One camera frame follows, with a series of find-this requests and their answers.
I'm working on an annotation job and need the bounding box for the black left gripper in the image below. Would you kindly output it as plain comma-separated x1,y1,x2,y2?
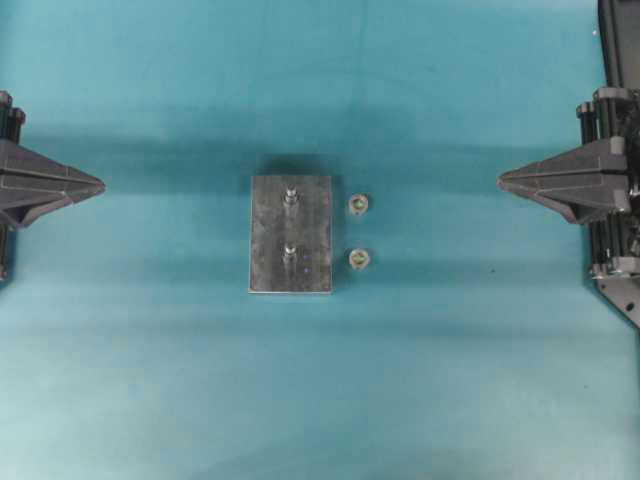
0,90,107,281

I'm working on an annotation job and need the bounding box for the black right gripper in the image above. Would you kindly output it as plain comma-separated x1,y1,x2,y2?
498,87,639,278

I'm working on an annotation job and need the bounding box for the steel washer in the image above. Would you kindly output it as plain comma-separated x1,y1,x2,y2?
348,193,369,216
348,248,371,271

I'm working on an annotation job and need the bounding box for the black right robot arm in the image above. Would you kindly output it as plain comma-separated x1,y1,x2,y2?
497,1,639,324

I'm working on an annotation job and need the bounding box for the far steel shaft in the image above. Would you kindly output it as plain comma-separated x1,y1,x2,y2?
283,185,301,222

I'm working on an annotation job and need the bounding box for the steel shaft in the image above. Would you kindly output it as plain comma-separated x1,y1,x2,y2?
282,243,298,278
283,185,301,222

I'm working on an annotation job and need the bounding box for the near steel shaft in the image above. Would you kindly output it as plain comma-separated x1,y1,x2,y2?
282,243,298,278

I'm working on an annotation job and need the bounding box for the grey metal base block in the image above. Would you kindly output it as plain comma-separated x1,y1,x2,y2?
248,175,333,294

